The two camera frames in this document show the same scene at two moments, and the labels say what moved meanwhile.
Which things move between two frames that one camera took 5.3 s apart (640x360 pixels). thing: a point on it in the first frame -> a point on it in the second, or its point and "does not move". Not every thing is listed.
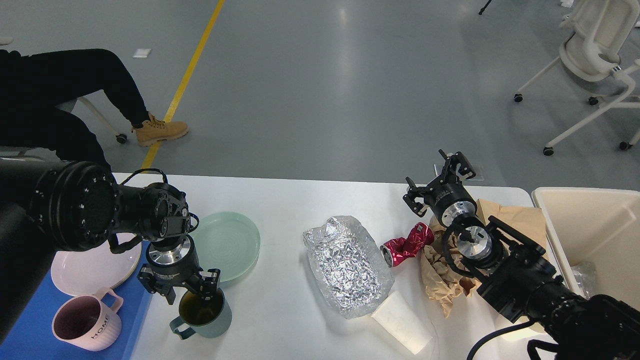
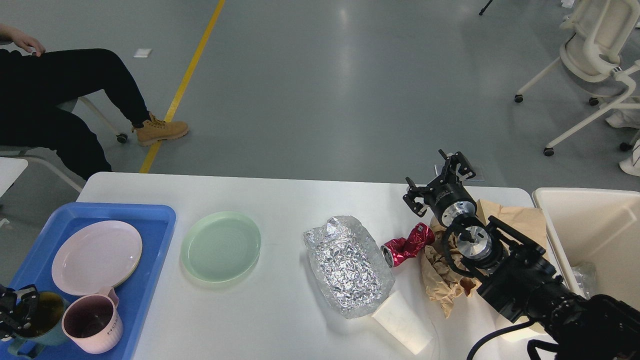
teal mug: (207, 318) -> (53, 318)
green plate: (228, 241) does not move
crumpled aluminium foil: (347, 266) does not move
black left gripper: (179, 265) -> (27, 300)
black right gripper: (449, 199) does not move
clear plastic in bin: (585, 273) does not move
